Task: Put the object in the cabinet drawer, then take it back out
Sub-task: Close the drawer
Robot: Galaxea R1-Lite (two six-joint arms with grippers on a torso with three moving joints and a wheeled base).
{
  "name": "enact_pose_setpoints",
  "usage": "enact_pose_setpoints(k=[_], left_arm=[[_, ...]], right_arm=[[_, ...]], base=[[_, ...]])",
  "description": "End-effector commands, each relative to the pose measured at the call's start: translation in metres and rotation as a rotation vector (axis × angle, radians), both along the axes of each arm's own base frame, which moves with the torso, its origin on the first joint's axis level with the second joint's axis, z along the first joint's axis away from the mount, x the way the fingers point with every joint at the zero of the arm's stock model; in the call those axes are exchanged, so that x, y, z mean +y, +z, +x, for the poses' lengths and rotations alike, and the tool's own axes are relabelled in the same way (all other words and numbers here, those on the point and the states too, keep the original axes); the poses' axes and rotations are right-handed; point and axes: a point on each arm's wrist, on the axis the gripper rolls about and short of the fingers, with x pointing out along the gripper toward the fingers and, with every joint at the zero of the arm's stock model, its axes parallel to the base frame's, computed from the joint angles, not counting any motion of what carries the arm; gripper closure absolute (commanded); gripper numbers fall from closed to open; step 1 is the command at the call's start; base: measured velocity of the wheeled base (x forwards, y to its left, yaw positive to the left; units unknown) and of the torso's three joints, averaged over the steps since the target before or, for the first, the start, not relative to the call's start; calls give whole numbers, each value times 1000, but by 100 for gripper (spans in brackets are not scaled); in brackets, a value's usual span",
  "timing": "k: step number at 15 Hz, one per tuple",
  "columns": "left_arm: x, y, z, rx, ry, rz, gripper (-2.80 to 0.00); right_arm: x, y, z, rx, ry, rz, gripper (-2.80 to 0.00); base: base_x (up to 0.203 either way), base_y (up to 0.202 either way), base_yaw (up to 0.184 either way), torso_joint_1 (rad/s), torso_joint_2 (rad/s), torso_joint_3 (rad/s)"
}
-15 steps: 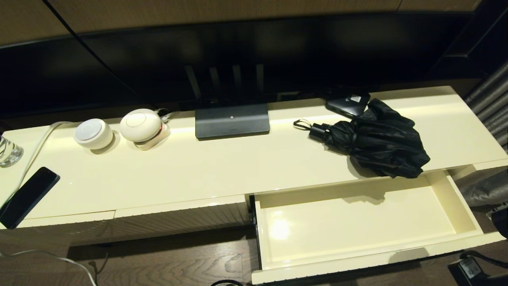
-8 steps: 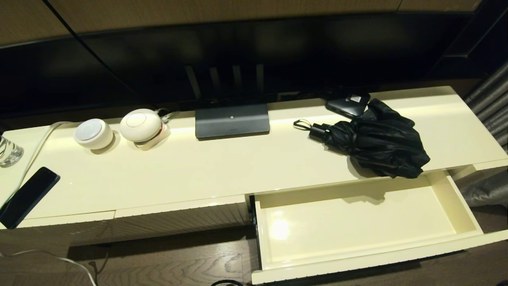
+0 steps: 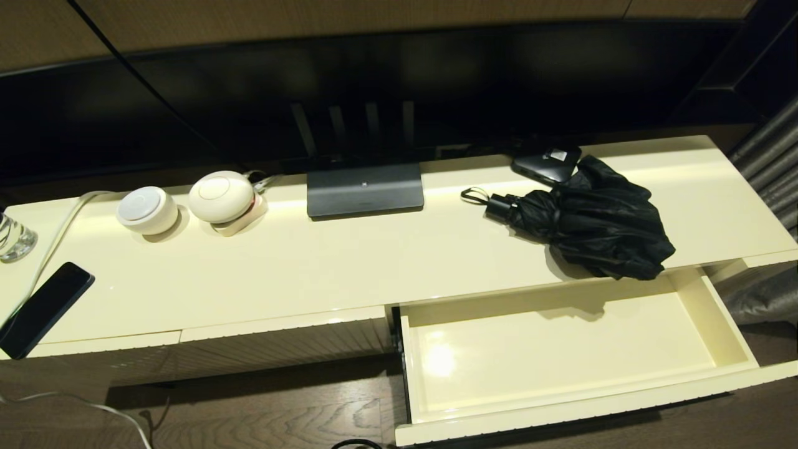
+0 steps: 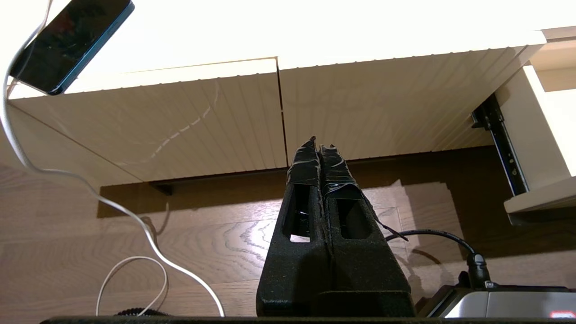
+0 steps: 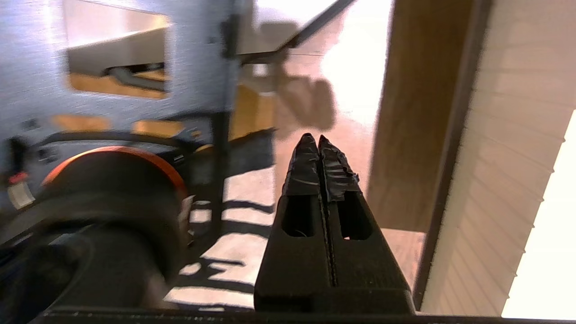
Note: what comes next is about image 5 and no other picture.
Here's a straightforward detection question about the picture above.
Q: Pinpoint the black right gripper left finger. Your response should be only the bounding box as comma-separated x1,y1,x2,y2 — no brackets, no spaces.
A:
254,133,334,313

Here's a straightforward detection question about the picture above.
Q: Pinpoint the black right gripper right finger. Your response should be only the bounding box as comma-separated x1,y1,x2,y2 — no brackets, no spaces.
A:
319,135,414,314

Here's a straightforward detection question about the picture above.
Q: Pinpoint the cream ribbed drawer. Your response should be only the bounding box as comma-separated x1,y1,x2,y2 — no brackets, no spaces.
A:
412,0,576,316

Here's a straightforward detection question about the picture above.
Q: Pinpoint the grey robot base chassis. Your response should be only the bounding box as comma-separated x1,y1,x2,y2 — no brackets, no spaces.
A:
0,0,356,234

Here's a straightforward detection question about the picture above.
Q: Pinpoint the white ribbed cabinet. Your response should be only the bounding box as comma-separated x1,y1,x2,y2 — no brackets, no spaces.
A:
500,108,576,319

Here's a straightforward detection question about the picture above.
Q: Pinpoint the black white striped rug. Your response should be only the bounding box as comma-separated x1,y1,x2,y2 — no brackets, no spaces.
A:
164,130,280,312

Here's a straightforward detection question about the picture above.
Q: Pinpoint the black orange-ringed robot joint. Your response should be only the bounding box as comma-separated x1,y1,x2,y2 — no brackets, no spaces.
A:
0,145,192,312

